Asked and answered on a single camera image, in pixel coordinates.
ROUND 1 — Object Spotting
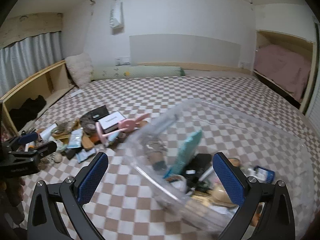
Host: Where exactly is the blue face mask packet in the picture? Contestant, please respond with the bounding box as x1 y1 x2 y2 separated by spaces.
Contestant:
67 128 83 149

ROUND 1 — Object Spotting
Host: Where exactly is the white cylinder tube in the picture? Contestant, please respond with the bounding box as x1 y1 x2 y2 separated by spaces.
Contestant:
39 123 57 141

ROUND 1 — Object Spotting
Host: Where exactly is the beige smooth stone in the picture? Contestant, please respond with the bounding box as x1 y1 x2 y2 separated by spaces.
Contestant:
54 153 63 164

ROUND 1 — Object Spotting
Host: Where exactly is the black clothing on shelf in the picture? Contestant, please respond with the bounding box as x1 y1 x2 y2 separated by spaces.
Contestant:
9 95 47 131

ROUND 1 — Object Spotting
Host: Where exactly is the wooden bedside shelf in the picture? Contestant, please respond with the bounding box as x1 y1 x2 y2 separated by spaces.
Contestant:
1 60 74 135

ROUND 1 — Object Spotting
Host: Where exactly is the black flat box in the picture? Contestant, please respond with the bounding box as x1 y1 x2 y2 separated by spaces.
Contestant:
87 105 109 121

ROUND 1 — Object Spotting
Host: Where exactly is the grey curtain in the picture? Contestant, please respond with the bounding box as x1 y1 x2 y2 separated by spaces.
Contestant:
0 31 63 96

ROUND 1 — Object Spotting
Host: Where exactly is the white Chanel box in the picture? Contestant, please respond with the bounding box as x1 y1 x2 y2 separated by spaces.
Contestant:
98 111 126 133

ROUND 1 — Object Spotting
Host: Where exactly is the white fluffy pillow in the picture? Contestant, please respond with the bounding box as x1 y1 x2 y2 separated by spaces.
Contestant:
65 53 93 89

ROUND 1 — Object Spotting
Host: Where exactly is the teal box in bin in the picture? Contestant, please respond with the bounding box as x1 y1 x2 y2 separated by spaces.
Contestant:
163 129 202 179

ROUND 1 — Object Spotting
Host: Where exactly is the pink bunny phone stand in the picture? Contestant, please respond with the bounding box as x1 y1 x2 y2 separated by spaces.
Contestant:
95 113 150 146

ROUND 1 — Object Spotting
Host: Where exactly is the green bolster pillow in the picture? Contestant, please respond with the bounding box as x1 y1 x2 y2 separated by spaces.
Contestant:
91 65 185 81

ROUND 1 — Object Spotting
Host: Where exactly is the clear plastic storage bin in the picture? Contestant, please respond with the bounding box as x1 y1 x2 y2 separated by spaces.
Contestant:
124 99 314 239

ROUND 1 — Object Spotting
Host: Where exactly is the cardboard tube with twine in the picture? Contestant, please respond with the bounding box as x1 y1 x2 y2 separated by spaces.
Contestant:
142 134 168 174

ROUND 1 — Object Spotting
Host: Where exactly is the pink blanket in alcove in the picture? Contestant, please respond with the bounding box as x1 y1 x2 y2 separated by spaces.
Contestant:
254 44 311 101

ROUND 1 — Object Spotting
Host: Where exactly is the hanging white paper bag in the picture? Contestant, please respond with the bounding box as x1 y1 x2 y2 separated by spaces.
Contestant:
110 0 124 29

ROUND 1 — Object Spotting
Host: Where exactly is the grey headboard panel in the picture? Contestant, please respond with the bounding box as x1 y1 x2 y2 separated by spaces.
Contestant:
129 34 241 68

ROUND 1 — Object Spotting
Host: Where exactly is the wall power socket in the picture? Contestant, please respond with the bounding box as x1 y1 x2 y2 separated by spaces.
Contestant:
115 57 131 66

